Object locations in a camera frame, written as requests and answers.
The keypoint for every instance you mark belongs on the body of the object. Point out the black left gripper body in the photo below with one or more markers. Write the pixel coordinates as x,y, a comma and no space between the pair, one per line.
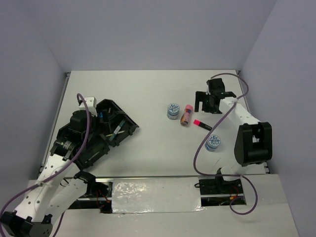
101,128

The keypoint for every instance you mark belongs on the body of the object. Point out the blue clear slim highlighter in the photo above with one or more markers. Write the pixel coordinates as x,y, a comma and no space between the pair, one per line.
118,128

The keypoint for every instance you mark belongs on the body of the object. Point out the blue white round tub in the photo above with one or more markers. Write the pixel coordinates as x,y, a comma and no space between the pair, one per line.
173,111

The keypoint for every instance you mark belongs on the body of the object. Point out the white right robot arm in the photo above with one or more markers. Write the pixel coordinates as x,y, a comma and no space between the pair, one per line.
253,145

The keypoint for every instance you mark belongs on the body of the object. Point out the blue cap black highlighter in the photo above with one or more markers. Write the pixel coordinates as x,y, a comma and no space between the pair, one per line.
101,117

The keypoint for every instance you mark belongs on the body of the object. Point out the pink lid clear jar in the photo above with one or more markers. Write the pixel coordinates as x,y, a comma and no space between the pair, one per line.
186,116

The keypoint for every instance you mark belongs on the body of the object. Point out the pink cap black highlighter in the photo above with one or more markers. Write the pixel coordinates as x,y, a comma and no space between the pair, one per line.
202,125

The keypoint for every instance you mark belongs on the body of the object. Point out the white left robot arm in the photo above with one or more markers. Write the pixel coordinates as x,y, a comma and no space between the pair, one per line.
64,179

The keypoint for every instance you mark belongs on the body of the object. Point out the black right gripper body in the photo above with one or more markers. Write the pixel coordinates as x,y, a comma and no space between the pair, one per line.
208,107

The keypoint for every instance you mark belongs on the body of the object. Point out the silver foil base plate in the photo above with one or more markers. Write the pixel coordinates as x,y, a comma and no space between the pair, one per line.
156,195

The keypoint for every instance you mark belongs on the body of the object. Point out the black four-compartment organizer tray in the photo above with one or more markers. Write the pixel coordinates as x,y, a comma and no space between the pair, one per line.
70,137

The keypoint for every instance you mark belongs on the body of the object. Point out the yellow clear slim highlighter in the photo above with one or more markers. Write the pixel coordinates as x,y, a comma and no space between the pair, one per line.
120,132

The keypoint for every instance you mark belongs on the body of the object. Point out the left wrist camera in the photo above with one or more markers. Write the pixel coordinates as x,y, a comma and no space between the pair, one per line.
91,103

